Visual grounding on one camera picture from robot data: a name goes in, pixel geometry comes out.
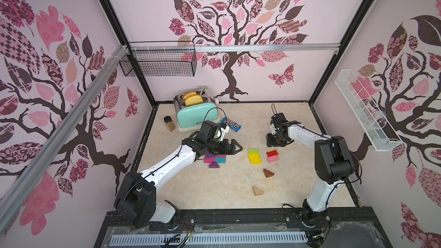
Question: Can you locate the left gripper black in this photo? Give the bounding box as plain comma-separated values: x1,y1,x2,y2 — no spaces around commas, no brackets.
205,139,242,156

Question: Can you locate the red block group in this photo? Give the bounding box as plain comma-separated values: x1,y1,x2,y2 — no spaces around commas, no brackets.
266,150,279,158

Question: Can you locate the teal rectangular block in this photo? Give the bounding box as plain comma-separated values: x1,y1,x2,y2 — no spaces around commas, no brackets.
215,157,226,163

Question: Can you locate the light pink block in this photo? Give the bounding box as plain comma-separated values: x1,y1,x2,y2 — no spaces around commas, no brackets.
267,156,279,163

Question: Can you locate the purple triangular wooden block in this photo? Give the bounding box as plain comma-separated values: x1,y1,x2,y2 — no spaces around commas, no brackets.
209,162,220,169

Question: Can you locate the magenta rectangular block front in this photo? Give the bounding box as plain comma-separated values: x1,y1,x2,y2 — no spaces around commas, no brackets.
204,157,215,164

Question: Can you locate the lime green block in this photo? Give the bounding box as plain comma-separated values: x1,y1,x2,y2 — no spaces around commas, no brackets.
248,149,260,155

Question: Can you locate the yellow block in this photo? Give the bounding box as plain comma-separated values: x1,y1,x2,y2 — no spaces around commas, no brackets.
250,158,262,165
248,153,260,160

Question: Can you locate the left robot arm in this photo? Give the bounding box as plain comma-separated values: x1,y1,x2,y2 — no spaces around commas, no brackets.
114,137,243,228

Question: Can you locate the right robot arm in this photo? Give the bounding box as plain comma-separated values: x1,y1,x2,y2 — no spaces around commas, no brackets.
266,121,355,228

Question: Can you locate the blue candy packet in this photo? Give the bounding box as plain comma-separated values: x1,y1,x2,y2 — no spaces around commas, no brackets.
221,117,241,132

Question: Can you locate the dark brown triangular block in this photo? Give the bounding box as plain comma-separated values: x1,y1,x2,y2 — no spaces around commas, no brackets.
263,169,274,178

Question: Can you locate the mint green toy toaster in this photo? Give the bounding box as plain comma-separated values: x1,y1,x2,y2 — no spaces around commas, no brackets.
173,86,221,132

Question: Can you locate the light brown triangular block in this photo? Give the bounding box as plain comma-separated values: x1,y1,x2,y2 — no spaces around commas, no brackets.
252,186,264,196

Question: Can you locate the yellow toast slice front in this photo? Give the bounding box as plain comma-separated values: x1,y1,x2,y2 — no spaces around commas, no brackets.
184,94,204,106

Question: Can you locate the small brown spice jar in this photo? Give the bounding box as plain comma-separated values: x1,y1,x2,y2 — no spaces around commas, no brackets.
164,116,176,132

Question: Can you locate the orange toast slice back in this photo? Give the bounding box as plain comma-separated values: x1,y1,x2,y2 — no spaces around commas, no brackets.
181,91,197,100

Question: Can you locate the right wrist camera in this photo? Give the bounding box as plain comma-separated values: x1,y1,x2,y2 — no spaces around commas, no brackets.
270,113,289,135

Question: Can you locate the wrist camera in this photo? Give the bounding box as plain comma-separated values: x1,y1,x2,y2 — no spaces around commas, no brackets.
270,113,289,135
199,121,229,141

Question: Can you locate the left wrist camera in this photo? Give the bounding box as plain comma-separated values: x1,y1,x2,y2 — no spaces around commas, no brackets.
199,121,229,141

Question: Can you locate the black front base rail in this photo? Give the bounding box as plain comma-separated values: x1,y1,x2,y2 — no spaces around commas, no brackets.
103,207,380,231

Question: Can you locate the white wire wall shelf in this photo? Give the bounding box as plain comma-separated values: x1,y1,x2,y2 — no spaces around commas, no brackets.
335,69,404,152

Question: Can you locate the black wire wall basket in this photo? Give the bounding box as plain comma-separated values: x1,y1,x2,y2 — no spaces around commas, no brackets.
119,40,197,77

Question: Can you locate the white slotted cable duct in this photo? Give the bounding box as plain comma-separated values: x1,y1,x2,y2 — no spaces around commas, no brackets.
108,231,308,248

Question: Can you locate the back wall aluminium rail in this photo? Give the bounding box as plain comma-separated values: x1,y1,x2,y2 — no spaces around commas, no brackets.
130,42,341,53

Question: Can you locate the wall aluminium rail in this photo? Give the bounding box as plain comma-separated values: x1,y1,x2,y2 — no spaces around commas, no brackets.
1,45,129,234
130,42,341,53

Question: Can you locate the left wall aluminium rail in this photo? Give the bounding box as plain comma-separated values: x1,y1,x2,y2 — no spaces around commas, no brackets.
1,45,129,234

